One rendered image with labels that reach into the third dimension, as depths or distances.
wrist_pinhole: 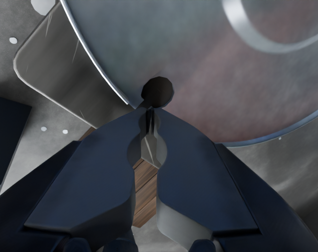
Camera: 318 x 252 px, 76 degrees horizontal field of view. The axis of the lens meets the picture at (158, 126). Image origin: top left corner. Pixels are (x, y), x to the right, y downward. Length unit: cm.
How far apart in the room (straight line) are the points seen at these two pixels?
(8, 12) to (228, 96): 84
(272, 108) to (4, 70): 91
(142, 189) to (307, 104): 72
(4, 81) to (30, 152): 34
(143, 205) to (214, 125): 80
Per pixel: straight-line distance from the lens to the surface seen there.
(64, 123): 103
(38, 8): 25
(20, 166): 119
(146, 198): 91
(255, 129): 20
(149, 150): 16
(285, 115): 22
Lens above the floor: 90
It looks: 53 degrees down
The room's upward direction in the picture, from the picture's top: 147 degrees clockwise
